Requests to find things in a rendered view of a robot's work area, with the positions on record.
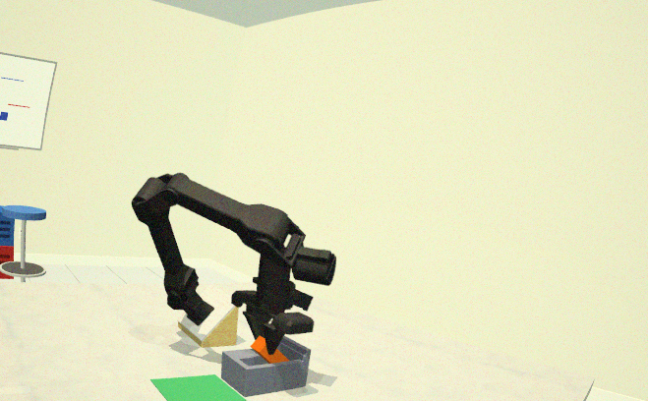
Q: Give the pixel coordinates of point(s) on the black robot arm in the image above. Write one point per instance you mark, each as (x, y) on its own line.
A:
(260, 227)

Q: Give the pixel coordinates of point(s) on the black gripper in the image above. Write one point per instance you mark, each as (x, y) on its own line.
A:
(269, 302)

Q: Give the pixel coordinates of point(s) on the orange l-shaped part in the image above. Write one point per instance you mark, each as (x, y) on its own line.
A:
(260, 347)

